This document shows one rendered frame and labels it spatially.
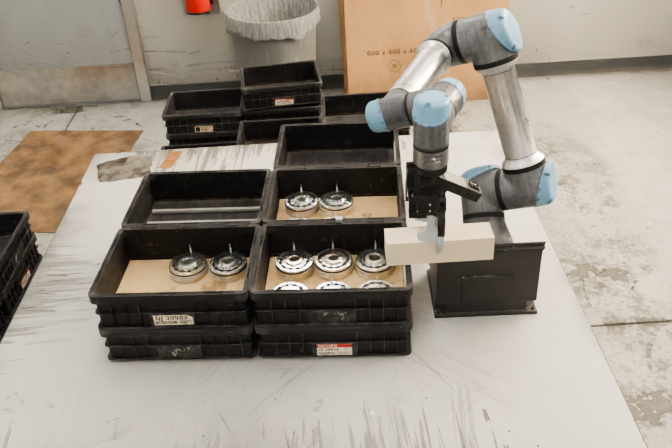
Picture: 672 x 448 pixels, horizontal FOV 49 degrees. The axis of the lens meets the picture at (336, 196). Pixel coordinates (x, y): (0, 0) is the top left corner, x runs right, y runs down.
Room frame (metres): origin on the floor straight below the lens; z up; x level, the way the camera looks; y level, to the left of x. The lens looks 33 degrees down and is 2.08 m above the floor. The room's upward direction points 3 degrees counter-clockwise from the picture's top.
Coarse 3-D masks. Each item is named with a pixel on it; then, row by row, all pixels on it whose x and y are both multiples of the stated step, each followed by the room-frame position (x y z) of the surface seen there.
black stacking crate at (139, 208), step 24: (144, 192) 1.92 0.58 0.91; (168, 192) 1.99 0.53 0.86; (192, 192) 1.98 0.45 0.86; (216, 192) 1.98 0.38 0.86; (240, 192) 1.97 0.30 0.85; (144, 216) 1.87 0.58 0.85; (168, 216) 1.90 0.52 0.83; (192, 216) 1.89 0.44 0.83; (216, 216) 1.88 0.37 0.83; (240, 216) 1.87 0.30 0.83
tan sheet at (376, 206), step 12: (360, 204) 1.90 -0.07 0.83; (372, 204) 1.90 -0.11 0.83; (384, 204) 1.89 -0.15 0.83; (396, 204) 1.89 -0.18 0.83; (288, 216) 1.86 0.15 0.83; (312, 216) 1.85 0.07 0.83; (324, 216) 1.85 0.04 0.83; (348, 216) 1.84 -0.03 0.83; (360, 216) 1.83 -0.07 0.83; (372, 216) 1.83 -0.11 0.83; (384, 216) 1.83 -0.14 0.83; (396, 216) 1.82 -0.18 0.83
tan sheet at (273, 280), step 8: (312, 256) 1.65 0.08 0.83; (352, 256) 1.64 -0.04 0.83; (272, 264) 1.62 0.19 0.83; (272, 272) 1.59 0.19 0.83; (352, 272) 1.57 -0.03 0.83; (392, 272) 1.56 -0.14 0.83; (400, 272) 1.56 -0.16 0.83; (272, 280) 1.55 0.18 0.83; (280, 280) 1.55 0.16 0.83; (304, 280) 1.55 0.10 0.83; (312, 280) 1.54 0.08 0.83; (320, 280) 1.54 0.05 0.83; (328, 280) 1.54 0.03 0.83; (336, 280) 1.54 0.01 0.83; (344, 280) 1.54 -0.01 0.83; (352, 280) 1.53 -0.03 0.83; (360, 280) 1.53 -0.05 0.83; (368, 280) 1.53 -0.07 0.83; (384, 280) 1.53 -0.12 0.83; (392, 280) 1.52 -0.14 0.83; (400, 280) 1.52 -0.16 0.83; (272, 288) 1.52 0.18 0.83; (312, 288) 1.51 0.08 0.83
